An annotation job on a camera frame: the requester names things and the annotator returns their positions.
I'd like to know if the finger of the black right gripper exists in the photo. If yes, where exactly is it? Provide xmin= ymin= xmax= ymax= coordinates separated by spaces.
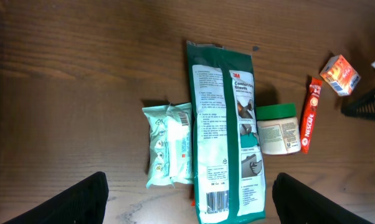
xmin=341 ymin=88 xmax=375 ymax=121

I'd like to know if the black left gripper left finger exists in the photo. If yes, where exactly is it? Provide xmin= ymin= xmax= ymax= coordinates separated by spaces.
xmin=6 ymin=172 xmax=109 ymax=224

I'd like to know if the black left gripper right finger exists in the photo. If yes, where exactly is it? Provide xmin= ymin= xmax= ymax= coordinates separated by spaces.
xmin=272 ymin=172 xmax=371 ymax=224

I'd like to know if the small orange box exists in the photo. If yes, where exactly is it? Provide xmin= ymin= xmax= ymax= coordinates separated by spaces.
xmin=320 ymin=55 xmax=361 ymax=96

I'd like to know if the small red sachet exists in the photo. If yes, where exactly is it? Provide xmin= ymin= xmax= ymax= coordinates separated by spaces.
xmin=300 ymin=78 xmax=322 ymax=154

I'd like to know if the white green packet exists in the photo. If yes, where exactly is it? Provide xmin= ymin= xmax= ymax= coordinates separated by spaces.
xmin=186 ymin=41 xmax=266 ymax=223

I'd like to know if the green lid spice jar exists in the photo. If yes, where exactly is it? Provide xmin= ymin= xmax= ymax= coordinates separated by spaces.
xmin=256 ymin=103 xmax=301 ymax=155

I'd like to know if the teal packet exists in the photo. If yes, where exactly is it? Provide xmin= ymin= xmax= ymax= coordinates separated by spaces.
xmin=142 ymin=103 xmax=194 ymax=188

